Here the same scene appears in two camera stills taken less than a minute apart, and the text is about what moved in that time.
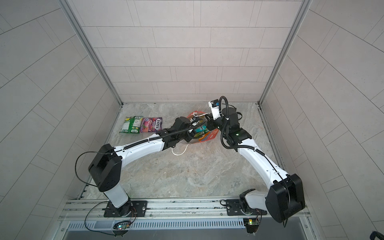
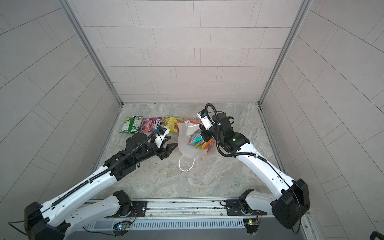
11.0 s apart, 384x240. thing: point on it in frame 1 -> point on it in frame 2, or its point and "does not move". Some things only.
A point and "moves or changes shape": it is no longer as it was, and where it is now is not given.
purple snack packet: (151, 124) does not move
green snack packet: (132, 124) does not move
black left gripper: (190, 134) -> (165, 153)
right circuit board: (251, 224) does not move
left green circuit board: (120, 226) does not move
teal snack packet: (204, 128) moves or changes shape
